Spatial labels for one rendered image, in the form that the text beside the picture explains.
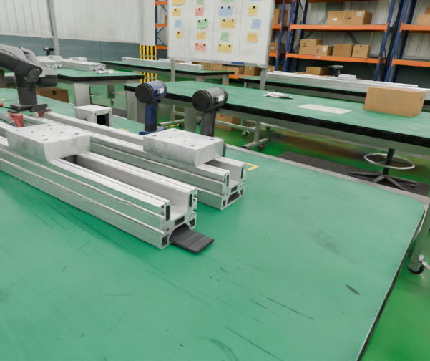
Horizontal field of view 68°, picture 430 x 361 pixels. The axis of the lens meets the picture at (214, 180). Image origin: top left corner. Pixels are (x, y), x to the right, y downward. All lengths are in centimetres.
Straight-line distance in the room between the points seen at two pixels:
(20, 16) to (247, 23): 1018
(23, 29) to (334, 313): 1295
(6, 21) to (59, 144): 1225
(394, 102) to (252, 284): 200
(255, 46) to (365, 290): 332
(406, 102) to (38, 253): 217
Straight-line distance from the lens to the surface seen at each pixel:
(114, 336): 44
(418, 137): 180
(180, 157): 72
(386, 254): 67
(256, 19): 372
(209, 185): 70
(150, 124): 106
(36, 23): 1330
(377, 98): 242
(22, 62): 120
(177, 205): 61
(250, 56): 373
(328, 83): 394
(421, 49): 1090
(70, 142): 78
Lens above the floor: 110
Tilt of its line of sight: 22 degrees down
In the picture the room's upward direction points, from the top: 3 degrees clockwise
